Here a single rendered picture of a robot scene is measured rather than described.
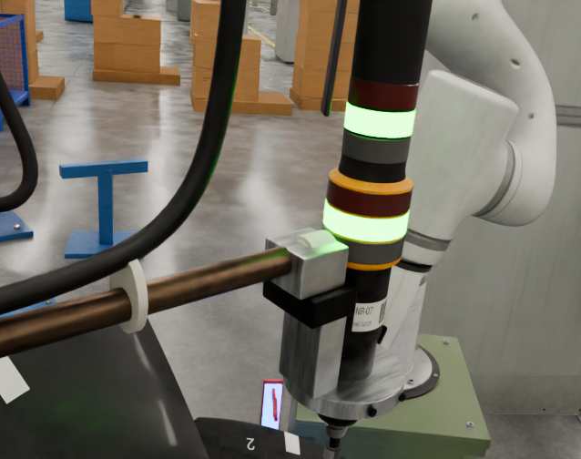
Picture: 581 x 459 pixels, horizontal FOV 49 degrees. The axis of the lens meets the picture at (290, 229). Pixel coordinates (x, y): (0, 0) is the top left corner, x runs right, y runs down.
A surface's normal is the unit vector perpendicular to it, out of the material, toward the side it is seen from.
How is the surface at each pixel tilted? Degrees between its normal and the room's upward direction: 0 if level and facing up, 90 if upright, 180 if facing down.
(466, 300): 90
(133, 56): 90
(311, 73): 90
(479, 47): 118
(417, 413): 1
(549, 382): 90
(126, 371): 36
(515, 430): 0
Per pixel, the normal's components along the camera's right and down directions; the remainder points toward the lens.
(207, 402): 0.08, -0.92
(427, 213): -0.02, 0.34
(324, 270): 0.64, 0.34
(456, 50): -0.35, 0.85
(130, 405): 0.53, -0.55
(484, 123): 0.18, 0.40
